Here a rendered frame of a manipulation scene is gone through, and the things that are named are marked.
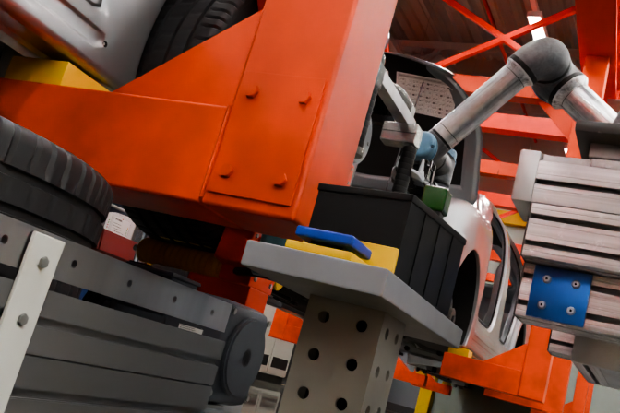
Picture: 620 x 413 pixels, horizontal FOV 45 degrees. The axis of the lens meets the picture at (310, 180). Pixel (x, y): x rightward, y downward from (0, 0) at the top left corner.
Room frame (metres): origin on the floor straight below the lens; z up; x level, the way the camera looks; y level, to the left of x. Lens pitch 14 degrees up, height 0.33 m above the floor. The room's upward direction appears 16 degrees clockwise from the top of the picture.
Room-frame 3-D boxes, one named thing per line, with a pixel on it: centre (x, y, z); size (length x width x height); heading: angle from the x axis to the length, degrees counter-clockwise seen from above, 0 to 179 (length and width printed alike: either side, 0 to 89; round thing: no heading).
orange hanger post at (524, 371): (5.04, -1.54, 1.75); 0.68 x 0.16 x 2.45; 64
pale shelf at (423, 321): (0.99, -0.12, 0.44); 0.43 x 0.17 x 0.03; 154
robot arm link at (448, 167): (1.97, -0.33, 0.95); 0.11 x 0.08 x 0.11; 150
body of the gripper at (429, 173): (1.85, -0.27, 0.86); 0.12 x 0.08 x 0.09; 154
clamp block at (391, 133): (1.73, -0.18, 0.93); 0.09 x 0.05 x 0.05; 64
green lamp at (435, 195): (1.17, -0.20, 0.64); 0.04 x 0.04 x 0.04; 64
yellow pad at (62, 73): (1.36, 0.50, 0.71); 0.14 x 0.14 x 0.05; 64
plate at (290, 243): (0.83, -0.05, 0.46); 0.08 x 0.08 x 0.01; 64
